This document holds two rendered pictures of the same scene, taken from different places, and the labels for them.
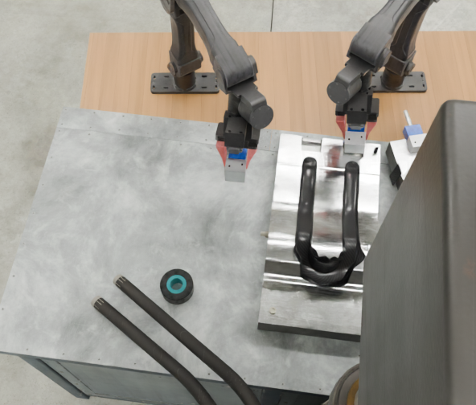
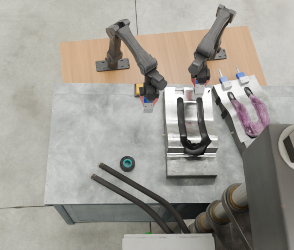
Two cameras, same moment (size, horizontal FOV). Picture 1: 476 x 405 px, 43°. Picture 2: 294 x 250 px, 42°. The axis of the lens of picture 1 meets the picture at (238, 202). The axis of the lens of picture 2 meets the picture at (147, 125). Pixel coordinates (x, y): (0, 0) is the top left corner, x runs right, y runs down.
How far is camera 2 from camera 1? 59 cm
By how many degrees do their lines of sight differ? 8
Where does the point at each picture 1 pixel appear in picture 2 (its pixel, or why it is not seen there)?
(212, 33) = (136, 49)
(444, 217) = (271, 150)
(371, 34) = (206, 43)
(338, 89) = (193, 69)
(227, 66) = (145, 64)
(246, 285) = (158, 159)
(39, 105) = (17, 74)
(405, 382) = (265, 183)
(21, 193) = (17, 123)
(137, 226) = (103, 138)
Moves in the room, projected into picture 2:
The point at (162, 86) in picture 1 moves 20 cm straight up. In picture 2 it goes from (101, 67) to (100, 47)
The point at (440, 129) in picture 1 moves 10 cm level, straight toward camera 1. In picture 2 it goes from (268, 130) to (256, 171)
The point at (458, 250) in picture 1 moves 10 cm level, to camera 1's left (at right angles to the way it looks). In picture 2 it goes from (275, 156) to (229, 162)
